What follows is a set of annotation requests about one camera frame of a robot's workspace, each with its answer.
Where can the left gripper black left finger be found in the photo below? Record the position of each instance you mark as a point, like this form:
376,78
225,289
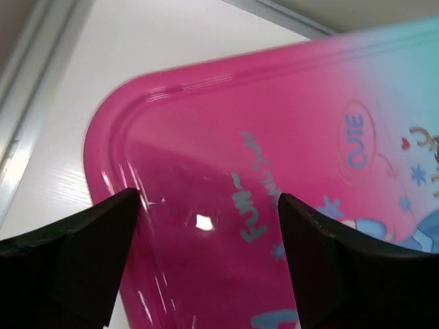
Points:
67,274

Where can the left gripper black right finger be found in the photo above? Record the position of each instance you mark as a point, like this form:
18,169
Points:
343,278

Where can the pink hard-shell suitcase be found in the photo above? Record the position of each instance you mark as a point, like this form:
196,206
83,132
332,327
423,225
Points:
348,125

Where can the aluminium frame rail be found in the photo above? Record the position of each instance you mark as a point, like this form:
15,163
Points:
77,51

